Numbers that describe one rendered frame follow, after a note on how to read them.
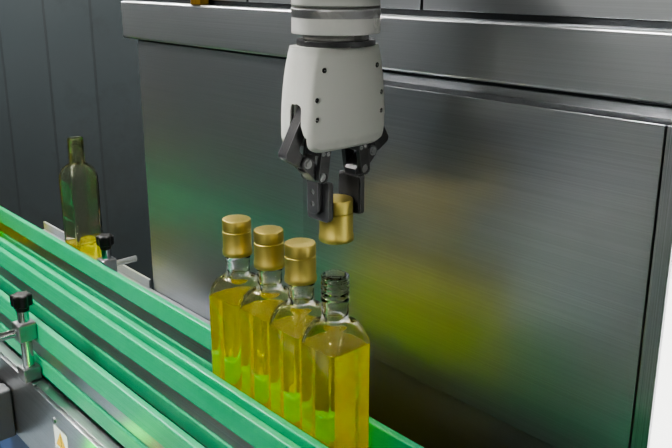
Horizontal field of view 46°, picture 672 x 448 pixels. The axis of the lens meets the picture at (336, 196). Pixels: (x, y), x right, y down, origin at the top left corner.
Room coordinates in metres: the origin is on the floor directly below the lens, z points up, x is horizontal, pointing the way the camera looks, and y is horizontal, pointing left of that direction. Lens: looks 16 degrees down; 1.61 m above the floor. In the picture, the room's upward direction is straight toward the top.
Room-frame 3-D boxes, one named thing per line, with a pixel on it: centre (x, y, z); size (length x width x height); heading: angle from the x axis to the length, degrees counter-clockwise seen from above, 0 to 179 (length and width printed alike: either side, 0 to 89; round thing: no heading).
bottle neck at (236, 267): (0.89, 0.12, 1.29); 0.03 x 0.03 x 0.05
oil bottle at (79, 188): (1.46, 0.49, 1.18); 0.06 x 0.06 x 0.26; 46
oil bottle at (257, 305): (0.85, 0.08, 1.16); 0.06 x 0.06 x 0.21; 41
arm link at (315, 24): (0.76, 0.00, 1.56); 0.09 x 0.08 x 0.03; 132
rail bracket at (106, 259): (1.29, 0.38, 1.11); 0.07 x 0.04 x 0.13; 132
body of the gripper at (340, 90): (0.76, 0.00, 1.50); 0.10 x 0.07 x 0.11; 132
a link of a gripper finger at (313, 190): (0.74, 0.02, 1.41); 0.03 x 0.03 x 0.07; 42
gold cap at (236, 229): (0.89, 0.12, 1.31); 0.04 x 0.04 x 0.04
